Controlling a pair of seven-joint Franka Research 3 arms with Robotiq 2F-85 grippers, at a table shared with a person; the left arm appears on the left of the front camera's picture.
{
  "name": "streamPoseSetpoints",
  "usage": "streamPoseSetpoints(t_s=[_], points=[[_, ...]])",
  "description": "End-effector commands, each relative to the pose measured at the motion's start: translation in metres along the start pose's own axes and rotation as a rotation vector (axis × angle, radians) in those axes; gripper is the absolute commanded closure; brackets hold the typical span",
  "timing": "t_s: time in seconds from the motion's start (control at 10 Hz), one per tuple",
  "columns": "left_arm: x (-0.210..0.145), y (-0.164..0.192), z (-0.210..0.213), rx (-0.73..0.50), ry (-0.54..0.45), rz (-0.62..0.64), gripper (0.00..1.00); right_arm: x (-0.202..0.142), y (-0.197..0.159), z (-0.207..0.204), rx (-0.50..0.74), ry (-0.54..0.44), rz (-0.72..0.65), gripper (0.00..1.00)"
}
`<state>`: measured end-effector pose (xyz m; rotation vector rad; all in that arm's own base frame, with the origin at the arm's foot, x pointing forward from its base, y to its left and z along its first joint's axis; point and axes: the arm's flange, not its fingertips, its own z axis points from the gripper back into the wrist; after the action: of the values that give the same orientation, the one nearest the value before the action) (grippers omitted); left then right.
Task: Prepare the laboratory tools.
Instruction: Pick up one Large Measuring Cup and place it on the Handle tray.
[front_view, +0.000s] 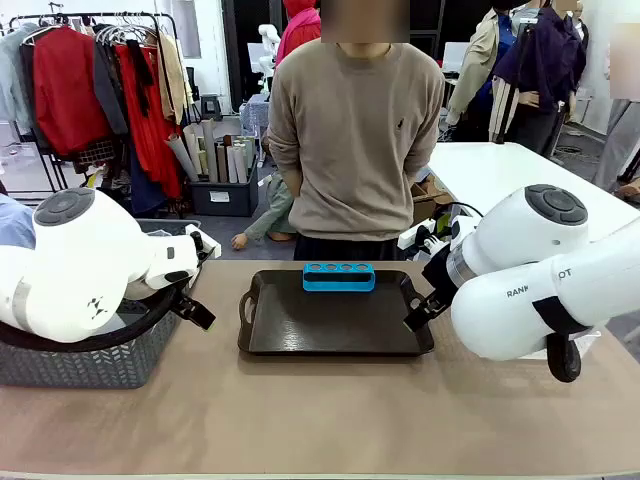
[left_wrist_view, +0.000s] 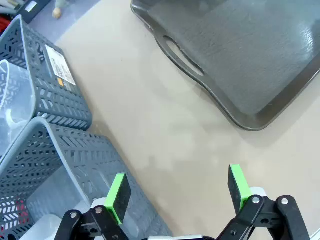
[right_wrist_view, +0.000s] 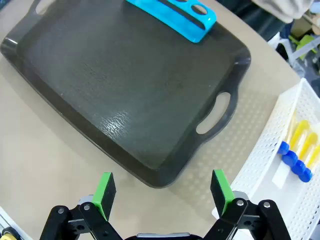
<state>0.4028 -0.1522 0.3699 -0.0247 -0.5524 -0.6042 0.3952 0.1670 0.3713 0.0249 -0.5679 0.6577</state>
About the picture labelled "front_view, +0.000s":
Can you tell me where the light blue garment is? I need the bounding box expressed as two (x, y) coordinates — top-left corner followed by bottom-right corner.
(0, 193), (37, 251)

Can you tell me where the dark brown plastic tray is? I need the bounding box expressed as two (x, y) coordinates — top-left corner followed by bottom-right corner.
(238, 269), (435, 357)

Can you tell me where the person in beige sweater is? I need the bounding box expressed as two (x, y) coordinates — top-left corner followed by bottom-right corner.
(266, 0), (447, 262)

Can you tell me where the small black printer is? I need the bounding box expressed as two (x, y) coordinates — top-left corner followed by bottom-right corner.
(199, 93), (224, 120)

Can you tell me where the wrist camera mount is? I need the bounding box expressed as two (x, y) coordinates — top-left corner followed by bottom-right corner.
(397, 217), (454, 256)
(184, 223), (222, 261)

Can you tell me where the black metal clothes rack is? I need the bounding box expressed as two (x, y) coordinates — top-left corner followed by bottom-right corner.
(7, 12), (181, 196)

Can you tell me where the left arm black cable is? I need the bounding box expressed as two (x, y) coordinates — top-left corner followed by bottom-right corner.
(0, 284), (184, 352)

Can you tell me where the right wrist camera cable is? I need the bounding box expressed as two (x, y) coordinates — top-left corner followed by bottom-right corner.
(434, 199), (486, 236)

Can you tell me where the beige garment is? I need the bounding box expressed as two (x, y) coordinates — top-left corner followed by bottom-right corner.
(157, 32), (194, 126)

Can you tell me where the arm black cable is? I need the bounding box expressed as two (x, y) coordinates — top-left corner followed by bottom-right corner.
(532, 294), (599, 384)
(0, 284), (184, 352)

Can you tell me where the person in grey trousers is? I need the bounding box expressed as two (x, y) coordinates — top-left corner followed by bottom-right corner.
(592, 22), (640, 194)

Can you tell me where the beige paper roll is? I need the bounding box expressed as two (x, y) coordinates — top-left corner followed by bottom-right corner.
(182, 122), (211, 176)

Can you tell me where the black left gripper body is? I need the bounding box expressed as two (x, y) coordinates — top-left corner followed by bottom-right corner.
(167, 282), (199, 307)

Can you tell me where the person in pink hoodie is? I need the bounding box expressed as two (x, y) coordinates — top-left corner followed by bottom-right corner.
(274, 0), (322, 66)

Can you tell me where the red dress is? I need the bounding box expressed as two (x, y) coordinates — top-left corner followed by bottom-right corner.
(114, 44), (184, 201)

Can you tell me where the blue test tube rack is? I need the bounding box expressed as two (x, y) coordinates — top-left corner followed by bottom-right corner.
(301, 261), (377, 294)

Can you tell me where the grey-blue jacket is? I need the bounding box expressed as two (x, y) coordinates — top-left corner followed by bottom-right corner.
(0, 22), (36, 131)

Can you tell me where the grey paper roll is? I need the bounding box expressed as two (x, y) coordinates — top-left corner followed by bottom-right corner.
(164, 132), (199, 184)
(202, 118), (219, 184)

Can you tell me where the brown cardboard box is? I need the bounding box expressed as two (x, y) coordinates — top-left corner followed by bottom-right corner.
(410, 172), (454, 226)

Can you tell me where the dark storage crate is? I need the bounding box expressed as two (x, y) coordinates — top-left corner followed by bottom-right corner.
(189, 154), (260, 218)

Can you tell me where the brown wire grid basket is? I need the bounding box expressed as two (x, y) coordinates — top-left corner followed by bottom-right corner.
(74, 139), (119, 174)

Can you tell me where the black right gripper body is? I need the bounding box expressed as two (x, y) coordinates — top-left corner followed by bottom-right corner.
(422, 247), (460, 304)

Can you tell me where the blue patterned cloth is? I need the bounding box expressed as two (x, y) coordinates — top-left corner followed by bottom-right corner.
(239, 94), (274, 146)

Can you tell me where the mannequin in beige coat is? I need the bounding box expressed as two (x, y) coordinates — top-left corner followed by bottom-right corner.
(446, 0), (521, 144)

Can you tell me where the grey plastic basket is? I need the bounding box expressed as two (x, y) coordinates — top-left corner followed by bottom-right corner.
(0, 218), (202, 390)

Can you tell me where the red jacket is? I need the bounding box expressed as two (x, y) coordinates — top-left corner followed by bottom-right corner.
(32, 27), (114, 156)

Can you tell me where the white table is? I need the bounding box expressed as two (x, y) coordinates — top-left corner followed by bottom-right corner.
(427, 141), (640, 241)

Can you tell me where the black scarf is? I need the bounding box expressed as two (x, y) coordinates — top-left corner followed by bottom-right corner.
(124, 38), (156, 119)

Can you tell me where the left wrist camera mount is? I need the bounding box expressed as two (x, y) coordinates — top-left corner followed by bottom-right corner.
(184, 223), (222, 261)

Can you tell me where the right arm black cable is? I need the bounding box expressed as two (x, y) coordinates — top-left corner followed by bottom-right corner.
(532, 294), (599, 384)

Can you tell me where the dark grey garment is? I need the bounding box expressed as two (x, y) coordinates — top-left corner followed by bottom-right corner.
(92, 39), (129, 139)

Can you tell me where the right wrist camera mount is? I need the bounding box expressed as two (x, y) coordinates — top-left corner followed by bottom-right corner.
(397, 217), (454, 256)

